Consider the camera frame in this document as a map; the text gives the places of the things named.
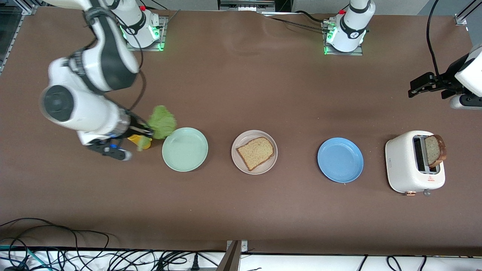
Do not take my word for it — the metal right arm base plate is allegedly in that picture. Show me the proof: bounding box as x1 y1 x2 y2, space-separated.
125 15 168 52

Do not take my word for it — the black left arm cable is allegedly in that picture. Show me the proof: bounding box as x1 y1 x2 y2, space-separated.
426 0 444 78

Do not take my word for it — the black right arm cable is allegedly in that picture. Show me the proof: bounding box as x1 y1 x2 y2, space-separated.
85 0 148 113

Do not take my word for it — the white two-slot toaster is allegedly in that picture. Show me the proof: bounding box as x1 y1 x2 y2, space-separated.
384 130 446 197

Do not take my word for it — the mint green plate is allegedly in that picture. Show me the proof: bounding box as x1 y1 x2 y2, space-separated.
162 127 209 172

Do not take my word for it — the blue plate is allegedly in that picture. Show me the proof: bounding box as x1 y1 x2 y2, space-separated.
317 137 364 184

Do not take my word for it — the long black floor cable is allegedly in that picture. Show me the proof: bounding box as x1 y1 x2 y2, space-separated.
0 217 110 271

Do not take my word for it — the black table cable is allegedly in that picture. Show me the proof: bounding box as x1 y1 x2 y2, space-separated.
260 11 333 33

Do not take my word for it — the yellow mustard squeeze bottle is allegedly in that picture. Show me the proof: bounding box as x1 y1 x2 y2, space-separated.
127 135 153 150

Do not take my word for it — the black metal device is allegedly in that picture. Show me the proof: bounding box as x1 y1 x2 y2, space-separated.
218 0 276 12

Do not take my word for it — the teal floor cable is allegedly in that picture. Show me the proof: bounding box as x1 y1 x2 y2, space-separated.
0 245 43 271

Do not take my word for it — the green lettuce leaf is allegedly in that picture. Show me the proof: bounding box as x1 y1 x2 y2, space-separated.
136 105 177 152

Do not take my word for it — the brown bread slice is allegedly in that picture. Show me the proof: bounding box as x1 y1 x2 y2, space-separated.
424 134 448 168
236 137 276 172

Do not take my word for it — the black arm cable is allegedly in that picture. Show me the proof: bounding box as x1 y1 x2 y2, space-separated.
85 0 148 113
426 0 444 78

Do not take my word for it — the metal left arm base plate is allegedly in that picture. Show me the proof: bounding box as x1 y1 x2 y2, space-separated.
322 21 364 56

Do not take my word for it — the metal bracket post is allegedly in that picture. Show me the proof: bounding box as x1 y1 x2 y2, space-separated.
216 240 249 271

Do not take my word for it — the aluminium frame profile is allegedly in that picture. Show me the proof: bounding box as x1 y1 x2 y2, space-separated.
453 0 482 26

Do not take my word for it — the beige plate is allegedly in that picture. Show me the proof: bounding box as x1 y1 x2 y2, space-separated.
231 130 278 175

